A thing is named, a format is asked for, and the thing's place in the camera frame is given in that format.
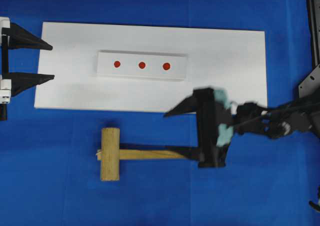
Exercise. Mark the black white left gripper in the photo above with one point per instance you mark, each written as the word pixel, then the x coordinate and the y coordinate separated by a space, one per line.
pixel 14 37

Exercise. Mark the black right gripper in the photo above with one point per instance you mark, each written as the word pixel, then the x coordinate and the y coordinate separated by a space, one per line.
pixel 208 154

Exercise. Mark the wooden mallet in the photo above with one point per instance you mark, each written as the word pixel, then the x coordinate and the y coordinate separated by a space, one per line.
pixel 111 154

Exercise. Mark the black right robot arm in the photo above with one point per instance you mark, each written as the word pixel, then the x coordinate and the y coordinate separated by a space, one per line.
pixel 302 114

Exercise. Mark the white mark strip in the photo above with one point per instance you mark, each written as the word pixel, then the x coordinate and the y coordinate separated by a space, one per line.
pixel 142 65

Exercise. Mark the white rectangular board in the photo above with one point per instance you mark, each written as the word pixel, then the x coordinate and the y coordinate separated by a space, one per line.
pixel 233 60

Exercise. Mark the blue table cloth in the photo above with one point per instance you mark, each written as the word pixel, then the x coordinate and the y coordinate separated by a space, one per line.
pixel 49 174

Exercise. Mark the black clamp at table edge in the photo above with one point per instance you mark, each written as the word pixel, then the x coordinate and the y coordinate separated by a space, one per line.
pixel 316 205

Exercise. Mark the right wrist camera with teal tape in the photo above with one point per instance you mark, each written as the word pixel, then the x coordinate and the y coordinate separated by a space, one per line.
pixel 223 117

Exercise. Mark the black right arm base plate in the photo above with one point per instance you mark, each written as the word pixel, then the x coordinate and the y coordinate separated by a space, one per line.
pixel 310 83

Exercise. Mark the black aluminium frame rail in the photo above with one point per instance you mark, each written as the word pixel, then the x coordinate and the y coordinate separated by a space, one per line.
pixel 313 9

